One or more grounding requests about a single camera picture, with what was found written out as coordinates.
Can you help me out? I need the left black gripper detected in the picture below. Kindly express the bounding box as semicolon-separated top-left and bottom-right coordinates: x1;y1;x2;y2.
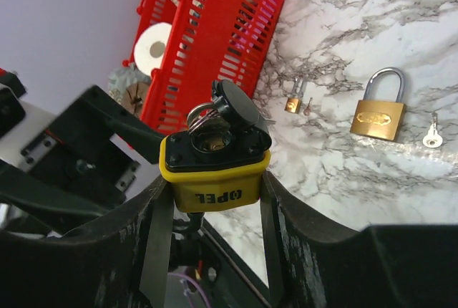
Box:
1;70;163;229

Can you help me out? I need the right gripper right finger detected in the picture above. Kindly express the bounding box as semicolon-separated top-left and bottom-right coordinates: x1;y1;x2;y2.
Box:
260;172;457;307

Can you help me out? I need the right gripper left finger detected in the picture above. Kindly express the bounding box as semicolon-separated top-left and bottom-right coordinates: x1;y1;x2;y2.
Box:
1;177;174;307

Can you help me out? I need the yellow black padlock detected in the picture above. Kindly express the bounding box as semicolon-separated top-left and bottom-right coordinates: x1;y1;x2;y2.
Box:
159;80;272;213

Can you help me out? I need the large brass padlock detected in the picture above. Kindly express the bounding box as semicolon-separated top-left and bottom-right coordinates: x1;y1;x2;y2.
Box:
350;67;406;142

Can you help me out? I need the small brass padlock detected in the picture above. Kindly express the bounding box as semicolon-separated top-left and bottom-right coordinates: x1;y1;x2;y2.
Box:
284;77;306;114

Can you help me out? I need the small padlock key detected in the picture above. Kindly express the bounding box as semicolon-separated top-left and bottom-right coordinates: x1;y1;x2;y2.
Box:
303;97;313;116

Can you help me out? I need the large padlock silver key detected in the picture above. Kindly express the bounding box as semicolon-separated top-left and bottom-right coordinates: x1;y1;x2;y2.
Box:
422;112;443;148

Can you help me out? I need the brown round item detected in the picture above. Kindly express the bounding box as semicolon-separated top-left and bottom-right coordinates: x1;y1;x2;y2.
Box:
121;82;150;117

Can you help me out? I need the red plastic basket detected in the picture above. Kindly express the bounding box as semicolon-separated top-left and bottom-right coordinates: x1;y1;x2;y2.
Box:
129;0;285;134

